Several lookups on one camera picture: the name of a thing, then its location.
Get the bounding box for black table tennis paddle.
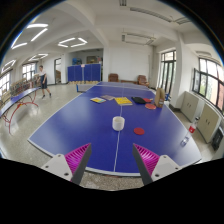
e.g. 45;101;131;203
131;96;147;105

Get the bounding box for beige cabinet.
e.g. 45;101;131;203
180;91;201;123
197;103;221;144

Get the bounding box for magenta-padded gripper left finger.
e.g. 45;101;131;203
40;143;93;186

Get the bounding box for brown armchair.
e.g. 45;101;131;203
137;74;150;88
108;73;120;83

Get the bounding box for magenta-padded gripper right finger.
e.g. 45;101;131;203
131;143;184;186

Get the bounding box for black floor appliance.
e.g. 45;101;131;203
211;126;224;152

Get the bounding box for black framed glass door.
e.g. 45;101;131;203
159;49;178;96

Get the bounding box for grey brown thin book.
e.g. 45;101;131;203
100;94;116;101

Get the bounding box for ceiling air conditioner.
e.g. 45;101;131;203
121;32;156;46

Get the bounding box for black framed window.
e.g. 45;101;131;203
192;57;224;113

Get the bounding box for multicoloured thin book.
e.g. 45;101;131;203
89;96;107;104

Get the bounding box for person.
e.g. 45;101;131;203
37;64;53;100

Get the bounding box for table tennis net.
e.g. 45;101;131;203
76;83;98;93

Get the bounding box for ceiling lights group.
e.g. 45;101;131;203
0;22;89;75

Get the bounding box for white cup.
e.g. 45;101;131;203
112;115;126;132

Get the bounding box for brown cardboard box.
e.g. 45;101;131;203
154;87;166;109

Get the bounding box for blue folded partition boards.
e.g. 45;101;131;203
67;63;102;83

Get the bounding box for wooden chairs group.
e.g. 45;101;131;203
9;74;41;98

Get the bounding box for blue table with red legs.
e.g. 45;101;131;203
0;87;41;135

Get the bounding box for yellow book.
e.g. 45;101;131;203
114;96;134;107

